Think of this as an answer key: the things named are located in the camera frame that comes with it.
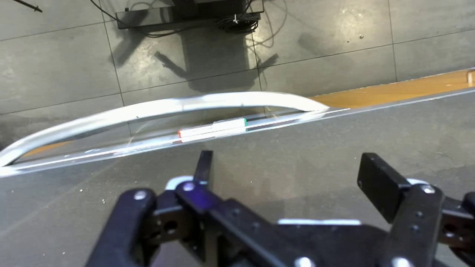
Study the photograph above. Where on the wooden base cabinet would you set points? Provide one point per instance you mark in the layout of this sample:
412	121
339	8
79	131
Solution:
395	90

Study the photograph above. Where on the stainless steel dishwasher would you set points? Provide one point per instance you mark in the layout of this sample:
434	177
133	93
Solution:
149	109

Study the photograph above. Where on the white dishwasher sticker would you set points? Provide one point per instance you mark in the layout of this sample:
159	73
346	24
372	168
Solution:
213	130

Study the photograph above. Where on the black robot stand base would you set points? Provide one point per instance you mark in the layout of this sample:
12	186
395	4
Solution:
149	17

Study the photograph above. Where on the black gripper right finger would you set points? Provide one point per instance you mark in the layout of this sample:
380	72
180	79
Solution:
380	183

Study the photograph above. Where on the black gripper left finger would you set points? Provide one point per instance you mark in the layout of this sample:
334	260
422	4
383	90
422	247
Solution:
202	168

